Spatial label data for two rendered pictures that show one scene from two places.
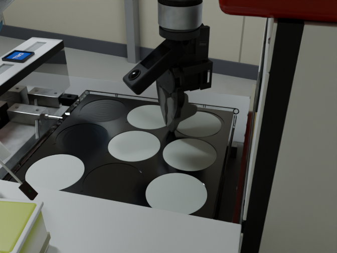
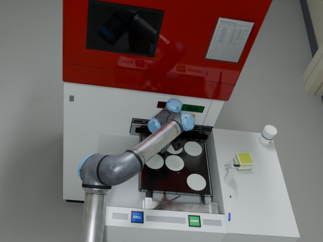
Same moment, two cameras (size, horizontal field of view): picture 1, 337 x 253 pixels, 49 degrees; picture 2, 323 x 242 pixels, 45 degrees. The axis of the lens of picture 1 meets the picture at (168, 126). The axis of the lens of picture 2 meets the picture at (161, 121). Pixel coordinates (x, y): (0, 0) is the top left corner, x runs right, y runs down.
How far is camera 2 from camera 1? 2.09 m
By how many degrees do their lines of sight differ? 82
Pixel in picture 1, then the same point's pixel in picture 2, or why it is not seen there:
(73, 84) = not seen: hidden behind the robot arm
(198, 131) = not seen: hidden behind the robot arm
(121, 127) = (165, 169)
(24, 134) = (175, 206)
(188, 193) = (192, 145)
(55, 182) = (201, 179)
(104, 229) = (224, 151)
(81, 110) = (156, 187)
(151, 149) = (175, 157)
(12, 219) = (242, 155)
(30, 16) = not seen: outside the picture
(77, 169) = (192, 175)
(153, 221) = (218, 143)
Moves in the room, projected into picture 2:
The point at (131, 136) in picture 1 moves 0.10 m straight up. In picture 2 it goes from (169, 164) to (173, 152)
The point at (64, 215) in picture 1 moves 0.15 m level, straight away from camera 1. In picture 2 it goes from (224, 160) to (203, 172)
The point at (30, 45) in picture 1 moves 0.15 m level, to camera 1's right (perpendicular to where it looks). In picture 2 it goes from (119, 219) to (112, 190)
